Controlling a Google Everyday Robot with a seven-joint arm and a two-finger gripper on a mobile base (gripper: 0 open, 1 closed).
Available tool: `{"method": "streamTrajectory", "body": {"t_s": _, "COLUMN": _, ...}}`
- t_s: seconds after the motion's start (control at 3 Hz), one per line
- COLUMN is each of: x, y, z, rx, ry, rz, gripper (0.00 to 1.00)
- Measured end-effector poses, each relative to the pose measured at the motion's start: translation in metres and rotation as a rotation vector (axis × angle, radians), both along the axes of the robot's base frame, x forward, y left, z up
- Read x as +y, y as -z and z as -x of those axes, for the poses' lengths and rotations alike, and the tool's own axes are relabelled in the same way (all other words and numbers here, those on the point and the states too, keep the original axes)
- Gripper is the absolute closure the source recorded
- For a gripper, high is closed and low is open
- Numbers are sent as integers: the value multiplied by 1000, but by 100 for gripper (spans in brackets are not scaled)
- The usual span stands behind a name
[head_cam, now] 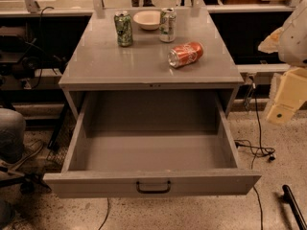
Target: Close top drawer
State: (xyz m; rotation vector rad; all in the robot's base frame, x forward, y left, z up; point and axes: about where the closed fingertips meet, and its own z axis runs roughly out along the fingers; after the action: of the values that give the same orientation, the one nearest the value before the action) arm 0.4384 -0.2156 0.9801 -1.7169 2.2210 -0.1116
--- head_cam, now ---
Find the grey top drawer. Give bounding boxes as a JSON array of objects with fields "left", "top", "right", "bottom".
[{"left": 44, "top": 90, "right": 261, "bottom": 198}]

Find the black drawer handle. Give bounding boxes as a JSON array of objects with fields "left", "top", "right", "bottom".
[{"left": 135, "top": 181, "right": 172, "bottom": 195}]

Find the black cable on left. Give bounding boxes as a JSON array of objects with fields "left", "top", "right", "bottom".
[{"left": 18, "top": 6, "right": 68, "bottom": 91}]

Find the black office chair base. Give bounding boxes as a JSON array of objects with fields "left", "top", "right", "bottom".
[{"left": 0, "top": 163, "right": 52, "bottom": 195}]

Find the white green soda can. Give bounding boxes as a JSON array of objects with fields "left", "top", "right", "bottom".
[{"left": 159, "top": 8, "right": 177, "bottom": 43}]

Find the black pole on floor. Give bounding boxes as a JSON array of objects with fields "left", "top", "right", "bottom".
[{"left": 282, "top": 185, "right": 307, "bottom": 230}]

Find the orange soda can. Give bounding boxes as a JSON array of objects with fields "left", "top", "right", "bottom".
[{"left": 168, "top": 41, "right": 203, "bottom": 68}]

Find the white bowl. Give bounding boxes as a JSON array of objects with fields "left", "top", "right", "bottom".
[{"left": 133, "top": 11, "right": 160, "bottom": 31}]

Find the black floor cable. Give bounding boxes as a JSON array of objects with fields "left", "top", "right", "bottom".
[{"left": 234, "top": 77, "right": 276, "bottom": 230}]

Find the grey metal cabinet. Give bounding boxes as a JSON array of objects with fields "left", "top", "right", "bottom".
[{"left": 59, "top": 7, "right": 243, "bottom": 110}]

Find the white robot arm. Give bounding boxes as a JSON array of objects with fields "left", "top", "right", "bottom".
[{"left": 258, "top": 1, "right": 307, "bottom": 125}]

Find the person's leg in jeans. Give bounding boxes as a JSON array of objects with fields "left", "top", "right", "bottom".
[{"left": 0, "top": 108, "right": 26, "bottom": 164}]

